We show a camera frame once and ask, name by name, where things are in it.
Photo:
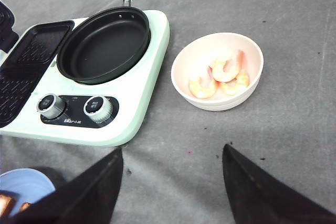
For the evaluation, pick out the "white bread slice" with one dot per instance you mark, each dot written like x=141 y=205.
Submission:
x=24 y=206
x=7 y=203

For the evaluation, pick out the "silver control knob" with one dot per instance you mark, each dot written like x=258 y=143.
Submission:
x=98 y=109
x=51 y=106

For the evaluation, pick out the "mint green breakfast maker base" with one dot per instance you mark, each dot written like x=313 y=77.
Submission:
x=130 y=94

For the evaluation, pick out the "beige ribbed bowl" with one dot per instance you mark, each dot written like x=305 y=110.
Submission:
x=195 y=58

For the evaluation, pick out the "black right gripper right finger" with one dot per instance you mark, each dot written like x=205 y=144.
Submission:
x=257 y=197

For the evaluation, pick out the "right silver control knob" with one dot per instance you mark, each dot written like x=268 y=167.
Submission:
x=98 y=109

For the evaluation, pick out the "blue round plate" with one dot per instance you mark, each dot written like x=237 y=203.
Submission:
x=25 y=185

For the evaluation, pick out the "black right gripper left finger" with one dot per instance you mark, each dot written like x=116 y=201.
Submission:
x=89 y=198

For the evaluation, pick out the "black round frying pan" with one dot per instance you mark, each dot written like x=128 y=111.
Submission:
x=106 y=45

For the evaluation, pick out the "left silver control knob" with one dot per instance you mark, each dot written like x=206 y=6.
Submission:
x=51 y=106

